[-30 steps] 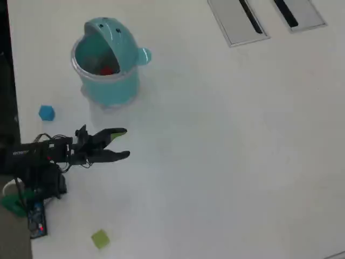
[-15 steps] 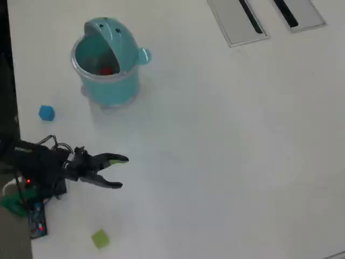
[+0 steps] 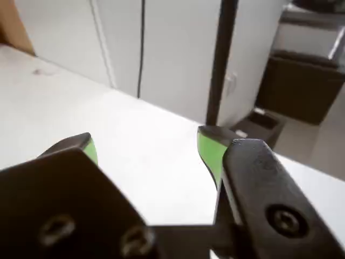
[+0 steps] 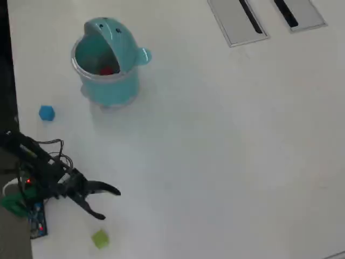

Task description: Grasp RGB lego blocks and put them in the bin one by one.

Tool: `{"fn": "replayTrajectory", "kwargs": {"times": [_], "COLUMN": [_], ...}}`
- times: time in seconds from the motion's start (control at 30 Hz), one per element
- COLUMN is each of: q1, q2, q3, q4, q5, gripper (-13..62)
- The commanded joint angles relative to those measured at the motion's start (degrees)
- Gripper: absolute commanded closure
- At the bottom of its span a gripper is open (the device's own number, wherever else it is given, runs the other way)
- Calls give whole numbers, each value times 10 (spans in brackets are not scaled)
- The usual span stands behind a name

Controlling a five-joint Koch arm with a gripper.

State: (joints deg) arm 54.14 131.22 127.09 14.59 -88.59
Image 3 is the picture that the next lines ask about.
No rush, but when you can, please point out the grey shelf unit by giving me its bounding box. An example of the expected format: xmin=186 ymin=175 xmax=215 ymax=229
xmin=271 ymin=2 xmax=345 ymax=67

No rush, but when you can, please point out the white wall socket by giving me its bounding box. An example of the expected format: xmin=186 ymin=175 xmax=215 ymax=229
xmin=225 ymin=72 xmax=238 ymax=95

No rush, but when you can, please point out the dark vertical post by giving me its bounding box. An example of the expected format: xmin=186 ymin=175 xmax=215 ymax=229
xmin=206 ymin=0 xmax=238 ymax=127

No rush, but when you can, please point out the white cabinet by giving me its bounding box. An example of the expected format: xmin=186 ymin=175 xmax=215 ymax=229
xmin=15 ymin=0 xmax=220 ymax=124

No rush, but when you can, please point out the small dark open box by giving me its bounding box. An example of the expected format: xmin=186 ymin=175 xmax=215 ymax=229
xmin=229 ymin=107 xmax=286 ymax=149

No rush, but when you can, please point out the black hanging cable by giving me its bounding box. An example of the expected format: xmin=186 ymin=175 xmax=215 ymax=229
xmin=137 ymin=0 xmax=146 ymax=98

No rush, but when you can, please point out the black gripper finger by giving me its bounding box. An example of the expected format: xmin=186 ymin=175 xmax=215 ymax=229
xmin=197 ymin=125 xmax=345 ymax=259
xmin=0 ymin=132 xmax=162 ymax=259

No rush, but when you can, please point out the light wooden board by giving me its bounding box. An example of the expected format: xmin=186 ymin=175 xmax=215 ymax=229
xmin=0 ymin=0 xmax=37 ymax=56

